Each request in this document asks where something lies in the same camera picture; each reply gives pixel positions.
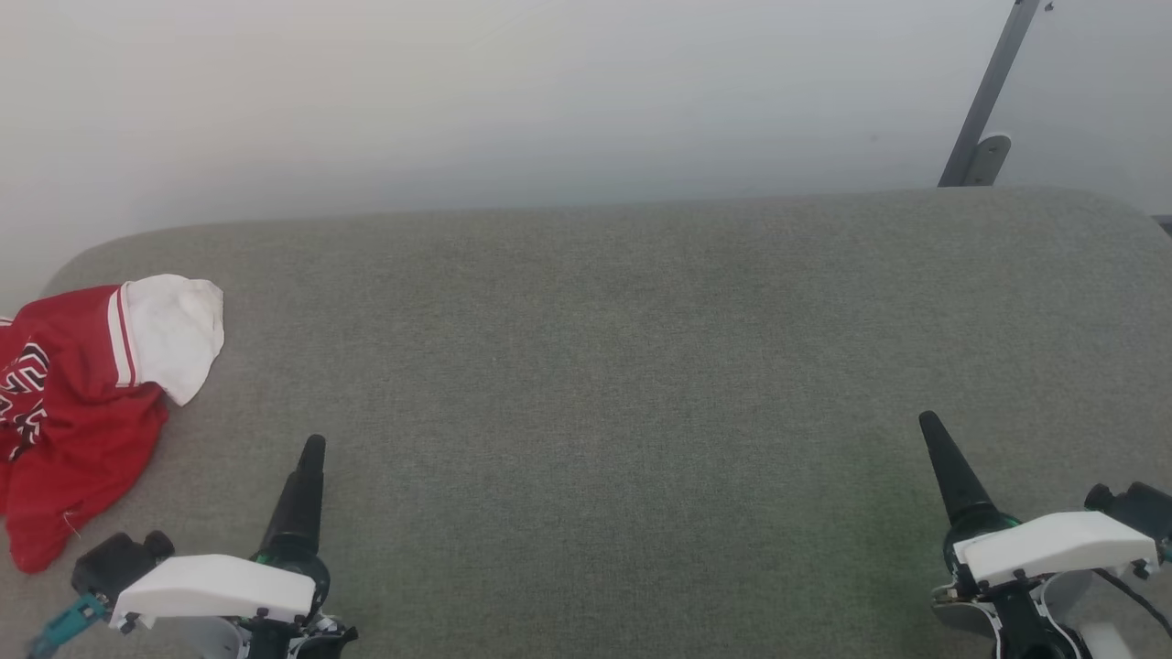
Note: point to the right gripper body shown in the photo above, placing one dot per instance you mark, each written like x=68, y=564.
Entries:
x=1025, y=622

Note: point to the red and white shirt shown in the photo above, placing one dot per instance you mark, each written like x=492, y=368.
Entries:
x=82, y=403

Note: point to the grey-green fabric sofa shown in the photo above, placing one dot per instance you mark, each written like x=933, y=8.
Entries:
x=604, y=366

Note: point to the grey metal bracket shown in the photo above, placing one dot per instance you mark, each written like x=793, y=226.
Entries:
x=989, y=157

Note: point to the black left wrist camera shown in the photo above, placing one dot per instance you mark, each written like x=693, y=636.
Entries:
x=114, y=563

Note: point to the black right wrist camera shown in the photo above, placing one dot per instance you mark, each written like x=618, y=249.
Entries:
x=1140, y=508

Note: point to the teal left camera connector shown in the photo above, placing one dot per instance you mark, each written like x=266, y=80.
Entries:
x=69, y=624

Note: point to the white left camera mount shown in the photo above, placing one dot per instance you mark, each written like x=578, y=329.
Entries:
x=220, y=586

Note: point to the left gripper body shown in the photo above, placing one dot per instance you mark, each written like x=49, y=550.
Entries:
x=322, y=586

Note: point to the grey metal bar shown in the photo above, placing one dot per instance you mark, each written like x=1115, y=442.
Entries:
x=993, y=87

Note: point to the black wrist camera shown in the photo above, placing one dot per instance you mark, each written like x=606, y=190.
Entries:
x=1140, y=508
x=114, y=563

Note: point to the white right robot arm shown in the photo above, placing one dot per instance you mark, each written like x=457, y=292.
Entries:
x=1108, y=642

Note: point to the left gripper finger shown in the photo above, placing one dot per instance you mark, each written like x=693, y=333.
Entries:
x=298, y=513

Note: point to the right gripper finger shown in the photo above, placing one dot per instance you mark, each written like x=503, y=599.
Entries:
x=957, y=480

